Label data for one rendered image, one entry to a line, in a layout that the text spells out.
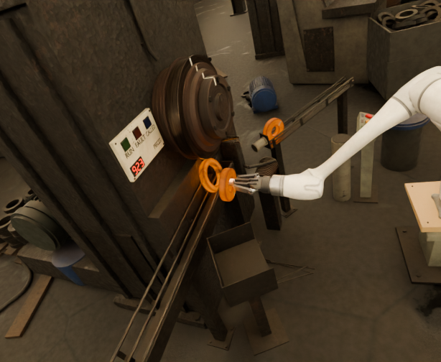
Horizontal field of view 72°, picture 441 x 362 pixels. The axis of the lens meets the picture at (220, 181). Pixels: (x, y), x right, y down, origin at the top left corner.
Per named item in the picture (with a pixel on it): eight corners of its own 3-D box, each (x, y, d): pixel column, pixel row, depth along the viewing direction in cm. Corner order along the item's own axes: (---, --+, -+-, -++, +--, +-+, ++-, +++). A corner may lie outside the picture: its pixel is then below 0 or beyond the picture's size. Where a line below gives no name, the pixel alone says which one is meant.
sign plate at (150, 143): (130, 182, 118) (108, 143, 107) (161, 144, 136) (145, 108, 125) (134, 182, 117) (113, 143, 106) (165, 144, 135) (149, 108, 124)
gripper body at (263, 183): (270, 197, 130) (249, 196, 133) (274, 184, 136) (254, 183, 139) (268, 184, 125) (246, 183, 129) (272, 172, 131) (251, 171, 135)
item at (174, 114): (188, 179, 141) (149, 82, 113) (221, 126, 173) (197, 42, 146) (200, 179, 138) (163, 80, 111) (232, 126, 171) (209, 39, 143)
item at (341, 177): (332, 201, 227) (330, 143, 196) (334, 190, 235) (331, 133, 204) (350, 202, 222) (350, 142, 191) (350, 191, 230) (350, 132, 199)
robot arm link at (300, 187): (281, 199, 124) (287, 197, 136) (321, 202, 118) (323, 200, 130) (283, 172, 123) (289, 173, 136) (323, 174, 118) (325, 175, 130)
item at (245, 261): (257, 367, 153) (221, 288, 110) (241, 319, 174) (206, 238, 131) (294, 351, 154) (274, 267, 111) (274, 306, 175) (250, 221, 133)
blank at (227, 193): (215, 185, 130) (222, 185, 129) (225, 160, 139) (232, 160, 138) (223, 207, 141) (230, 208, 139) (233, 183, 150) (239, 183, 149)
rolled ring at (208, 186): (206, 151, 159) (202, 152, 161) (200, 180, 150) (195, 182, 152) (227, 169, 171) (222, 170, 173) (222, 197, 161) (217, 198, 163)
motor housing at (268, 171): (263, 232, 220) (249, 175, 189) (270, 210, 236) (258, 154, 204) (281, 234, 215) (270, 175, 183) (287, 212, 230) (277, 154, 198)
